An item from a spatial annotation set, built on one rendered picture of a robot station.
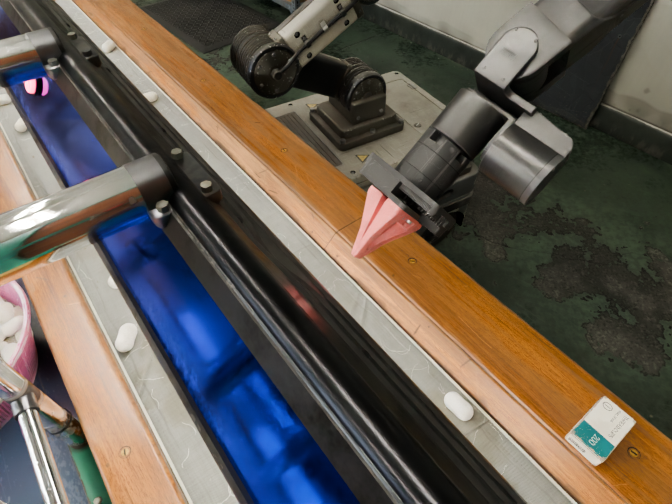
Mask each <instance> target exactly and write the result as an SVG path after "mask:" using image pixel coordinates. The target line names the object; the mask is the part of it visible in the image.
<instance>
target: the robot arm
mask: <svg viewBox="0 0 672 504"><path fill-rule="evenodd" d="M647 1H649V0H538V1H537V2H536V3H535V4H533V3H532V2H530V3H528V4H527V5H526V6H525V7H524V8H522V9H521V10H520V11H519V12H518V13H516V14H515V15H514V16H513V17H512V18H511V19H509V20H508V21H507V22H506V23H505V24H503V25H502V26H501V27H500V28H499V29H498V30H496V31H495V32H494V34H493V35H492V36H491V38H490V39H489V41H488V43H487V46H486V51H485V57H484V58H483V60H482V61H481V62H480V63H479V64H478V66H477V67H476V68H475V69H474V72H475V77H476V83H477V88H478V90H476V89H474V90H472V89H471V88H470V87H468V88H467V89H466V88H461V89H460V90H459V91H458V93H457V94H456V95H455V96H454V97H453V99H452V100H451V101H450V102H449V103H448V105H447V106H446V107H445V108H444V110H443V111H442V112H441V113H440V114H439V116H438V117H437V118H436V119H435V120H434V122H433V123H432V124H431V125H430V127H429V128H428V129H427V130H426V131H425V132H424V134H423V135H422V136H421V137H420V139H419V140H418V141H417V142H416V143H415V145H414V146H413V147H412V148H411V149H410V151H409V152H408V153H407V154H406V155H405V157H404V158H403V159H402V160H401V162H400V163H399V164H398V165H397V166H396V168H395V169H394V168H393V167H392V166H390V165H389V164H388V163H387V162H385V161H384V160H383V159H382V158H380V157H379V156H378V155H377V154H375V153H374V152H372V153H371V154H370V155H369V157H368V158H367V159H366V160H365V162H366V163H365V164H364V165H363V167H362V168H361V169H360V170H359V172H360V173H361V174H362V175H363V176H365V177H366V178H367V179H368V180H369V181H370V182H372V183H373V184H374V185H375V186H376V187H377V188H379V189H380V190H378V189H377V188H376V187H374V186H373V185H372V186H371V187H370V188H369V189H368V193H367V198H366V202H365V207H364V212H363V217H362V222H361V227H360V230H359V232H358V235H357V238H356V241H355V243H354V246H353V249H352V252H351V254H352V255H353V256H354V257H356V258H358V259H361V258H363V257H364V256H366V255H368V254H369V253H371V252H372V251H374V250H376V249H377V248H379V247H381V246H382V245H384V244H386V243H388V242H391V241H393V240H396V239H398V238H400V237H403V236H405V235H408V234H410V233H413V232H415V231H417V230H419V229H420V228H421V227H422V225H421V224H423V225H424V226H425V227H426V228H427V229H428V230H430V231H431V232H432V233H433V234H434V235H436V236H437V237H438V238H439V237H440V236H441V235H442V234H443V233H444V232H445V230H446V229H447V230H448V231H449V229H450V228H451V227H452V226H453V225H454V224H455V223H456V220H455V219H454V218H453V217H452V216H451V215H449V214H448V213H447V212H446V211H445V210H444V209H443V208H442V207H441V206H440V205H439V204H438V203H436V202H437V201H438V200H439V199H440V198H441V196H442V195H443V194H444V193H445V192H446V191H447V189H448V188H449V187H450V186H451V185H452V184H453V183H454V181H455V180H456V179H457V178H458V177H459V176H460V174H461V173H462V172H463V171H464V169H465V168H466V167H467V165H468V164H469V163H470V162H469V161H473V159H474V158H475V157H476V156H477V155H478V154H479V153H480V151H481V150H482V149H483V148H484V147H485V146H486V147H485V148H484V150H483V152H482V154H481V156H480V160H481V162H480V164H479V167H478V170H479V171H480V172H481V173H483V174H484V175H485V176H487V177H488V178H489V179H491V180H492V181H493V182H495V183H496V184H497V185H499V186H500V187H501V188H503V189H504V190H505V191H507V192H508V193H509V194H511V195H512V196H513V197H515V198H516V199H517V200H519V201H520V202H521V203H523V204H524V205H527V204H528V203H530V202H531V201H532V200H533V199H534V198H535V197H536V196H537V195H539V194H540V192H541V191H542V190H543V189H544V188H545V187H546V186H547V184H548V183H549V182H550V181H551V180H552V179H553V178H554V176H556V175H557V173H558V171H559V170H560V169H561V168H562V167H563V165H564V164H565V163H566V162H567V161H568V159H569V157H570V154H571V152H572V149H573V146H574V143H573V140H572V138H571V137H570V136H568V134H567V133H564V132H563V131H562V130H561V129H559V128H558V127H557V126H556V125H554V124H553V123H552V122H551V121H549V120H548V119H547V118H545V117H544V116H543V115H542V113H539V112H538V111H537V107H535V106H534V105H532V104H531V103H529V102H531V101H533V100H534V99H535V98H537V97H538V96H539V95H541V94H542V93H543V92H545V91H546V90H547V89H548V88H550V87H551V86H552V85H554V84H555V83H556V82H557V81H559V80H560V79H561V78H563V77H564V76H565V72H566V70H567V69H568V68H569V67H571V66H572V65H573V64H574V63H576V62H577V61H578V60H580V59H581V58H582V57H583V56H585V55H586V54H587V53H589V52H590V51H591V50H592V49H593V48H594V47H595V46H596V45H598V44H599V42H600V41H601V40H602V39H603V38H604V37H605V36H606V35H607V34H608V33H609V32H610V31H611V30H612V29H614V28H615V27H616V26H617V25H618V24H620V23H621V22H622V21H623V20H625V19H626V18H627V17H628V16H630V15H631V14H632V13H633V12H635V11H636V10H637V9H638V8H640V7H641V6H642V5H644V4H645V3H646V2H647ZM500 128H501V129H500ZM499 129H500V130H499ZM494 135H495V136H494ZM493 136H494V137H493ZM488 142H489V143H488ZM487 143H488V144H487ZM486 144H487V145H486ZM399 197H400V198H401V199H403V200H404V201H405V202H406V203H404V202H403V201H402V200H401V199H400V198H399ZM417 220H418V221H419V222H420V223H421V224H420V223H419V222H418V221H417Z"/></svg>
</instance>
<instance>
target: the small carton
mask: <svg viewBox="0 0 672 504"><path fill-rule="evenodd" d="M635 424H636V421H635V420H634V419H633V418H631V417H630V416H629V415H628V414H626V413H625V412H624V411H623V410H622V409H620V408H619V407H618V406H617V405H616V404H614V403H613V402H612V401H611V400H610V399H608V398H607V397H606V396H603V397H602V398H601V399H600V400H599V401H597V402H596V403H595V404H594V405H593V407H592V408H591V409H590V410H589V411H588V412H587V413H586V414H585V415H584V416H583V418H582V419H581V420H580V421H579V422H578V423H577V424H576V425H575V426H574V427H573V429H572V430H571V431H570V432H569V433H568V434H567V435H566V436H565V439H566V440H567V441H568V442H569V443H570V444H571V445H572V446H573V447H575V448H576V449H577V450H578V451H579V452H580V453H581V454H582V455H583V456H584V457H585V458H586V459H588V460H589V461H590V462H591V463H592V464H593V465H594V466H597V465H599V464H601V463H602V462H604V461H605V460H606V459H607V458H608V456H609V455H610V454H611V453H612V451H613V450H614V449H615V448H616V447H617V445H618V444H619V443H620V442H621V441H622V439H623V438H624V437H625V436H626V435H627V433H628V432H629V431H630V430H631V428H632V427H633V426H634V425H635Z"/></svg>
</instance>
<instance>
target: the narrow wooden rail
mask: <svg viewBox="0 0 672 504"><path fill-rule="evenodd" d="M36 199H37V198H36V196H35V194H34V192H33V190H32V188H31V186H30V184H29V182H28V180H27V178H26V176H25V174H24V172H23V170H22V168H21V166H20V164H19V162H18V160H17V158H16V156H15V154H14V152H13V150H12V148H11V146H10V144H9V142H8V140H7V138H6V136H5V134H4V132H3V130H2V128H1V126H0V214H1V213H3V212H6V211H8V210H11V209H13V208H16V207H18V206H21V205H23V204H26V203H28V202H31V201H34V200H36ZM22 279H23V282H24V284H25V287H26V289H27V292H28V294H29V297H30V299H31V301H32V304H33V306H34V309H35V311H36V314H37V317H38V319H39V322H40V324H41V327H42V329H43V332H44V334H45V337H46V339H47V342H48V344H49V347H50V349H51V352H52V354H53V357H54V359H55V362H56V364H57V367H58V369H59V372H60V374H61V377H62V379H63V382H64V384H65V386H66V389H67V391H68V393H69V396H70V398H71V400H72V403H73V405H74V408H75V410H76V413H77V416H78V419H79V421H80V424H81V427H82V429H83V432H84V434H85V437H86V439H87V442H88V444H89V447H90V449H91V452H92V454H93V457H94V459H95V462H96V464H97V467H98V469H99V472H100V474H101V477H102V479H103V482H104V484H105V487H106V489H107V492H108V494H109V497H110V499H111V502H112V504H189V502H188V500H187V498H186V496H185V494H184V492H183V490H182V488H181V486H180V484H179V482H178V480H177V478H176V476H175V474H174V472H173V470H172V468H171V466H170V464H169V462H168V460H167V458H166V456H165V454H164V452H163V450H162V448H161V446H160V444H159V442H158V440H157V438H156V436H155V434H154V432H153V430H152V428H151V426H150V424H149V422H148V420H147V418H146V416H145V414H144V412H143V410H142V408H141V406H140V404H139V402H138V400H137V398H136V396H135V394H134V392H133V390H132V388H131V386H130V384H129V382H128V380H127V378H126V376H125V374H124V372H123V370H122V368H121V366H120V364H119V362H118V360H117V358H116V356H115V354H114V352H113V350H112V348H111V346H110V344H109V342H108V340H107V338H106V336H105V334H104V332H103V330H102V328H101V326H100V324H99V322H98V320H97V318H96V316H95V314H94V312H93V310H92V308H91V306H90V304H89V302H88V300H87V298H86V296H85V294H84V292H83V290H82V288H81V286H80V284H79V282H78V280H77V278H76V276H75V274H74V272H73V270H72V268H71V266H70V264H69V262H68V260H67V258H66V257H64V258H62V259H60V260H58V261H56V262H53V263H51V264H49V265H47V266H45V267H43V268H40V269H38V270H36V271H34V272H32V273H29V274H27V275H25V276H23V277H22Z"/></svg>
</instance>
